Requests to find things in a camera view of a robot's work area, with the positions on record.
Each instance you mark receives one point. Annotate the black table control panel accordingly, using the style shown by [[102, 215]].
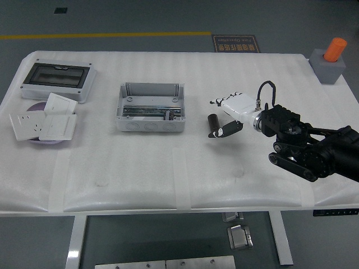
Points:
[[336, 212]]

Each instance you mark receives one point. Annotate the black floor sign orange text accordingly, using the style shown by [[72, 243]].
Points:
[[235, 43]]

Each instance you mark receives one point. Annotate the white switch panel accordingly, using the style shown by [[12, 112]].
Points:
[[59, 127], [60, 104]]

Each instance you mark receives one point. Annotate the open grey junction box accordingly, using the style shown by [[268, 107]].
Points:
[[150, 126]]

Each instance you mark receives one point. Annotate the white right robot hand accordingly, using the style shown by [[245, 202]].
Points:
[[238, 106]]

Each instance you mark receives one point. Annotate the small silver metal block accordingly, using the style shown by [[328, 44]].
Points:
[[231, 217]]

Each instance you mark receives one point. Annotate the white foam mat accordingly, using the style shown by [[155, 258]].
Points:
[[140, 168]]

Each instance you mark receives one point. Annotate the dark cylindrical battery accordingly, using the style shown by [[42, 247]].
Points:
[[212, 120]]

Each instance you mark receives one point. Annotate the white tape strip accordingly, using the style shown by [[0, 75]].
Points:
[[59, 182]]

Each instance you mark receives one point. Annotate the grey box with dark cover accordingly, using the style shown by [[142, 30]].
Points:
[[56, 75]]

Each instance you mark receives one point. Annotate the grey metal plate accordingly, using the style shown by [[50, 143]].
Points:
[[129, 265], [202, 263]]

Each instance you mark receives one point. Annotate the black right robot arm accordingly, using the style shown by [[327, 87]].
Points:
[[322, 151]]

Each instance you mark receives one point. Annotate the orange cylinder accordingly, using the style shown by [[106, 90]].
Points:
[[335, 49]]

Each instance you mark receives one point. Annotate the large silver metal block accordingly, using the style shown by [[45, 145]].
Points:
[[239, 238]]

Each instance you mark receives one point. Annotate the purple plate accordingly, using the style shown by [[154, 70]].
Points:
[[36, 107]]

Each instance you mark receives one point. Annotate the white socket panel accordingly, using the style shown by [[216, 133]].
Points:
[[26, 126]]

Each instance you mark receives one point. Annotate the white table leg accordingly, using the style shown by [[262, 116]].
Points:
[[281, 241], [75, 243]]

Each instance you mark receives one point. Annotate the dark floor hatch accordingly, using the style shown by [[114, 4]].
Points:
[[60, 10]]

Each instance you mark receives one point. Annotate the grey foam block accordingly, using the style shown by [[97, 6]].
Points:
[[328, 71]]

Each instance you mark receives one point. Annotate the metal mounting rail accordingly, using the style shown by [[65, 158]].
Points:
[[146, 110]]

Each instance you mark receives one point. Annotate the small grey rail clip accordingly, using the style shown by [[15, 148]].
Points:
[[168, 115]]

